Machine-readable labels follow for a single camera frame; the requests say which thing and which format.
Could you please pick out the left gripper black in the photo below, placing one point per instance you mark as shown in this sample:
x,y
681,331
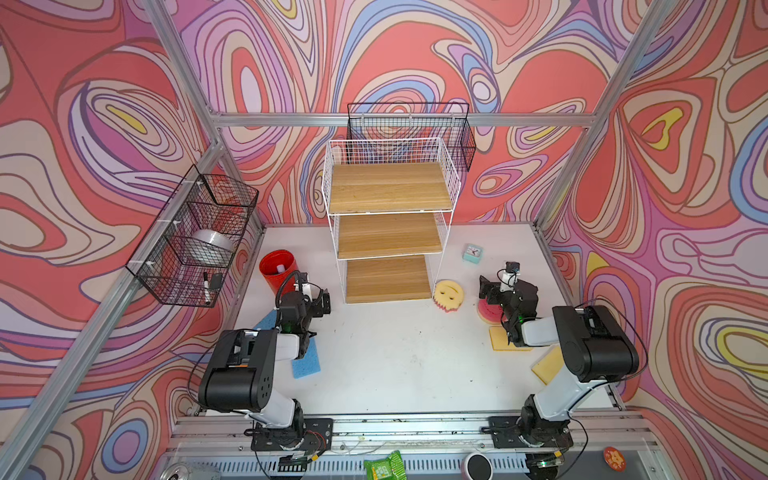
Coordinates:
x,y
303,339

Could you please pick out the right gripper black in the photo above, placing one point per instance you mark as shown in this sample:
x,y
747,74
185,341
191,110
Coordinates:
x,y
494,294

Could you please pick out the pink smiley scrub sponge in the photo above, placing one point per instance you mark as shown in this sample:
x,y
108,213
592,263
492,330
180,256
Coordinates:
x,y
490,314

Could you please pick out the yellow pink smiley sponge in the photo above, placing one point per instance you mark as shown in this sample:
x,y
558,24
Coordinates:
x,y
448,295

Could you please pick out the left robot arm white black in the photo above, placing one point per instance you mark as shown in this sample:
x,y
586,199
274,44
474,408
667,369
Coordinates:
x,y
240,375

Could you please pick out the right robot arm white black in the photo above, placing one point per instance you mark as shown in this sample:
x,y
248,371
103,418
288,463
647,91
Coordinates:
x,y
595,349

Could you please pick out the blue rectangular sponge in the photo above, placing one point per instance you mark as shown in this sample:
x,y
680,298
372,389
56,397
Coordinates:
x,y
309,364
268,322

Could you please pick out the yellow rectangular sponge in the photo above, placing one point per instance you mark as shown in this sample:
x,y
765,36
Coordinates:
x,y
500,342

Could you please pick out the red cylindrical cup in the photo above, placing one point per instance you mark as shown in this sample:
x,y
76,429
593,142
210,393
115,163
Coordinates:
x,y
276,266

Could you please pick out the yellow sponge near right edge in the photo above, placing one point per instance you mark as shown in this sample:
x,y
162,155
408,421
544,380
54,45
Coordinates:
x,y
549,365

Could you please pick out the mint square alarm clock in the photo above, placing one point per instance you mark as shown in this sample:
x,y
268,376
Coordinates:
x,y
473,254

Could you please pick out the black marker pen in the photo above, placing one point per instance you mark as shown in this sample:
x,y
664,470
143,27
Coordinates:
x,y
206,289

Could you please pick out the black white round speaker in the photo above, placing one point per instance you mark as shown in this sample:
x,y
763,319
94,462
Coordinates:
x,y
476,466

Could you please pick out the red round sticker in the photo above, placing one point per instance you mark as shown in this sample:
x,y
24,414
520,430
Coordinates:
x,y
614,459

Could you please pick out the green snack packet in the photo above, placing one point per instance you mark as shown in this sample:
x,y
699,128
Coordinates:
x,y
391,467

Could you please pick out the silver metal can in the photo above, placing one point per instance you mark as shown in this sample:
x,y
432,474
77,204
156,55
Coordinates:
x,y
190,471

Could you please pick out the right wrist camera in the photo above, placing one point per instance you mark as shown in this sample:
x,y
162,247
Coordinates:
x,y
510,274

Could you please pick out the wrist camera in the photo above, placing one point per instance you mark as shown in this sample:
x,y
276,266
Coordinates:
x,y
510,274
303,285

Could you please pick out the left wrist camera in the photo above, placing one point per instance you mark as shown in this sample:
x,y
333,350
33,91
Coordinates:
x,y
303,285

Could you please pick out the black wire basket left wall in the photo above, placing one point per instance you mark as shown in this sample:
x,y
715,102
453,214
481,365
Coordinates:
x,y
169,264

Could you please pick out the black wire basket wall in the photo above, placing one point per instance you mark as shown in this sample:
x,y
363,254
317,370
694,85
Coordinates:
x,y
390,120
169,264

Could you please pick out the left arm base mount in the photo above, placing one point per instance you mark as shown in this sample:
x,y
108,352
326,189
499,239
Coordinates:
x,y
302,443

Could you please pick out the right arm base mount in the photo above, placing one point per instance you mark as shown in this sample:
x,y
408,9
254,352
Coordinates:
x,y
546,441

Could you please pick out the white wire wooden shelf rack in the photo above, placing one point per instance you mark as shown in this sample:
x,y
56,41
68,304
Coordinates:
x,y
390,206

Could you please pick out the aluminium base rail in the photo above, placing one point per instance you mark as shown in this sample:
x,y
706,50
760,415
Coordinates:
x,y
432,445

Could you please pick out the black wire basket back wall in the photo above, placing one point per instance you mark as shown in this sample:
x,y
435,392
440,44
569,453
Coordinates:
x,y
390,120

